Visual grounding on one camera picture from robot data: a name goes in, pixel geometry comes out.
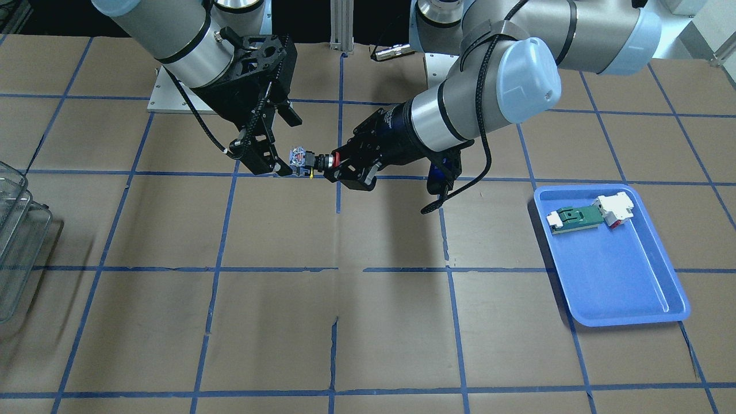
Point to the green terminal block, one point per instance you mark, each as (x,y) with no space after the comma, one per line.
(569,219)

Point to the wire mesh shelf basket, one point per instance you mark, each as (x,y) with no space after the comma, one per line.
(24,226)

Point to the white circuit breaker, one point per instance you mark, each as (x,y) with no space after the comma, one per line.
(616,209)

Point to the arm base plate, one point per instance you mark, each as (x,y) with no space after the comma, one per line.
(166,99)
(437,67)

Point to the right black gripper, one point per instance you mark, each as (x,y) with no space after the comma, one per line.
(223,102)

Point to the blue plastic tray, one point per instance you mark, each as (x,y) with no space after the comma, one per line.
(610,277)

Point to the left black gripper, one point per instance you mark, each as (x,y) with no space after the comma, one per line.
(386,130)

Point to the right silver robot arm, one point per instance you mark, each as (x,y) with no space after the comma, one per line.
(222,51)

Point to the aluminium frame post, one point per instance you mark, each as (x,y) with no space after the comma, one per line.
(341,37)

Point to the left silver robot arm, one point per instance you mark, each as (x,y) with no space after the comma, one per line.
(507,71)

